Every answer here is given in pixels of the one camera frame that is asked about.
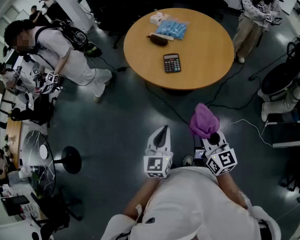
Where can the white tissue pack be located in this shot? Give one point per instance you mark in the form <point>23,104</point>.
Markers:
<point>156,18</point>

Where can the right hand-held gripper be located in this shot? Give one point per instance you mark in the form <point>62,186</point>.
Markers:
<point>221,160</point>

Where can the clear bag of blue items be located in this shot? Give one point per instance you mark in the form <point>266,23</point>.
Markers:
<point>172,29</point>

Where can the black calculator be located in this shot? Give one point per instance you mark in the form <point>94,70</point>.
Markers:
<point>172,63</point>

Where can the purple cloth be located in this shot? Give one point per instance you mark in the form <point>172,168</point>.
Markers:
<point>203,121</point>

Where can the black desk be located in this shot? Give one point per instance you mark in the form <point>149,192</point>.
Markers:
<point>125,4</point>

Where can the small black screen device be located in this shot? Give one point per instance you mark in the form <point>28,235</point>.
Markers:
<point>199,153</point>

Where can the person's white shirt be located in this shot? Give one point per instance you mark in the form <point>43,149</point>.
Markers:
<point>190,204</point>

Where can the black marble pedestal table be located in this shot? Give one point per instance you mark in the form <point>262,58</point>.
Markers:
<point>32,144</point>

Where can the person's right forearm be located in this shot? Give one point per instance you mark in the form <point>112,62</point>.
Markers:
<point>230,189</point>

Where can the person's white shoe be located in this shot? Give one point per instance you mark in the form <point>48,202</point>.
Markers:
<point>187,160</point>

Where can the person's left forearm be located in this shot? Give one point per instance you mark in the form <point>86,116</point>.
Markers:
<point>142,196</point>

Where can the long beige paper sleeve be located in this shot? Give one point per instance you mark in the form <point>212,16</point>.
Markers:
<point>170,37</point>

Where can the black tablet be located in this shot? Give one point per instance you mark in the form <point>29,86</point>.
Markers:
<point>15,205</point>

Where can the dark screen monitor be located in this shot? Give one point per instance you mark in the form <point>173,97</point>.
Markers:
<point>287,134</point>

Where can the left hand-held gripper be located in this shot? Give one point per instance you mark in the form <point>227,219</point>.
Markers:
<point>156,162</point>

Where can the short beige paper sleeve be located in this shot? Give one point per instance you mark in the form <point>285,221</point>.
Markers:
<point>165,17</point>

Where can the black pouch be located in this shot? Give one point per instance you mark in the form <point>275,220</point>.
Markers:
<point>158,40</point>

